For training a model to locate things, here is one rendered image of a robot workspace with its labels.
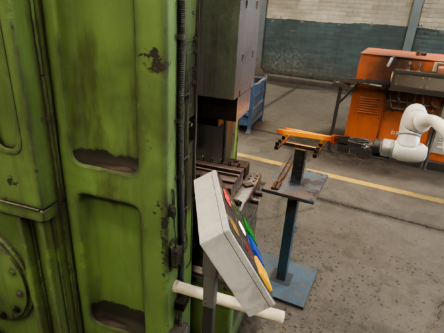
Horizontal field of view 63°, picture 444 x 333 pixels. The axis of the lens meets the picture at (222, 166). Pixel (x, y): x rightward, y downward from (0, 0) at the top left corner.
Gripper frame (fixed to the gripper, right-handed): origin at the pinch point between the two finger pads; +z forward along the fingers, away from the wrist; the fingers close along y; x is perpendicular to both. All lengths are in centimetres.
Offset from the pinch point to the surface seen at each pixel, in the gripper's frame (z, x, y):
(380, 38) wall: 41, 20, 687
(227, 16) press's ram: 33, 60, -78
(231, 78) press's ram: 31, 40, -77
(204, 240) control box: 10, 11, -133
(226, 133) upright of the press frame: 50, 5, -39
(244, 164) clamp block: 36, -6, -45
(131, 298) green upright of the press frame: 62, -55, -102
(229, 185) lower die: 33, -7, -70
